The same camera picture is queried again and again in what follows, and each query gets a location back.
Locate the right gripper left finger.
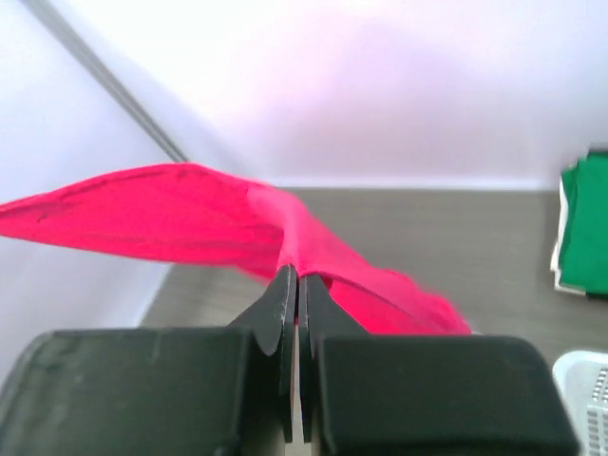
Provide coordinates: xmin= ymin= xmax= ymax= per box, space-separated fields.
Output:
xmin=226 ymin=266 xmax=297 ymax=443

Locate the white plastic basket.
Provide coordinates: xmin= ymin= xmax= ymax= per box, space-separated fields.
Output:
xmin=552 ymin=351 xmax=608 ymax=456

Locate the green folded t shirt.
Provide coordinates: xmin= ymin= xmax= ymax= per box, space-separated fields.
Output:
xmin=560 ymin=148 xmax=607 ymax=298

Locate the white folded t shirt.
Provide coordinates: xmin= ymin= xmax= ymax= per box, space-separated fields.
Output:
xmin=549 ymin=180 xmax=586 ymax=296

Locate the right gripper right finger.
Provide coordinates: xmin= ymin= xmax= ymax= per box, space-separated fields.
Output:
xmin=298 ymin=275 xmax=374 ymax=442

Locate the pink red t shirt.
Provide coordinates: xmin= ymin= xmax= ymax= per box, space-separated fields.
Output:
xmin=1 ymin=163 xmax=470 ymax=335

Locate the left aluminium frame post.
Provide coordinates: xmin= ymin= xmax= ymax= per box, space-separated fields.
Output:
xmin=20 ymin=0 xmax=189 ymax=162

